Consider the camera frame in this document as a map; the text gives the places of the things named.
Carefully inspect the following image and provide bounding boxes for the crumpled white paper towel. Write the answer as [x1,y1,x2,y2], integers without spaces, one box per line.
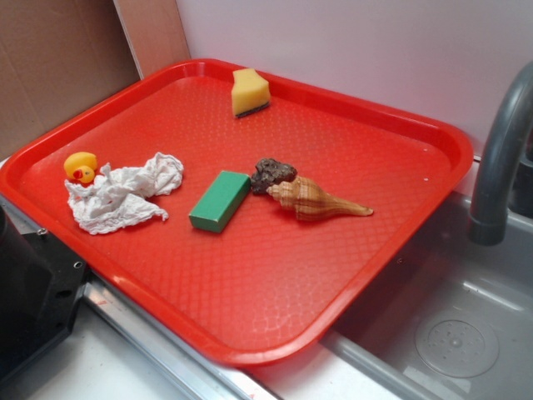
[65,152,185,235]

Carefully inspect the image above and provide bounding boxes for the brown striped conch shell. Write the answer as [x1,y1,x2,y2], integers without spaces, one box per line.
[266,177,374,222]

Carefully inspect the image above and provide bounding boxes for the dark brown rock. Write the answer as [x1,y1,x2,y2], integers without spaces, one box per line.
[251,158,297,195]

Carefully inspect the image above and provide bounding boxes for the red plastic tray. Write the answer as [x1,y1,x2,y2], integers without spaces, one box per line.
[1,59,473,367]

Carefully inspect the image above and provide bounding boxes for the yellow rubber duck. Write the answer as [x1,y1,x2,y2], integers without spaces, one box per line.
[63,152,98,184]

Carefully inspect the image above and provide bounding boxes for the grey plastic sink basin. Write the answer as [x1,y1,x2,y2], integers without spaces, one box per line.
[323,194,532,399]

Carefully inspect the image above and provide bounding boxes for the brown cardboard panel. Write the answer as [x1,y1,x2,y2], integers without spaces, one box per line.
[1,1,190,158]

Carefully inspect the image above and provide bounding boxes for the green rectangular block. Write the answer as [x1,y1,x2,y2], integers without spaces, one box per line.
[189,171,251,233]

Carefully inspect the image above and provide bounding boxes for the grey plastic faucet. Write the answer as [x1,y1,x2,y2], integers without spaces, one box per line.
[467,63,532,246]

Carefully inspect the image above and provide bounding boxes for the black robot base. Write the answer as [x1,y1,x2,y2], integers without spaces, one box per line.
[1,211,87,386]

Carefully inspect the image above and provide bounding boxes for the yellow sponge with dark pad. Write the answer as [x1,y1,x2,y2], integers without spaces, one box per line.
[231,68,271,118]

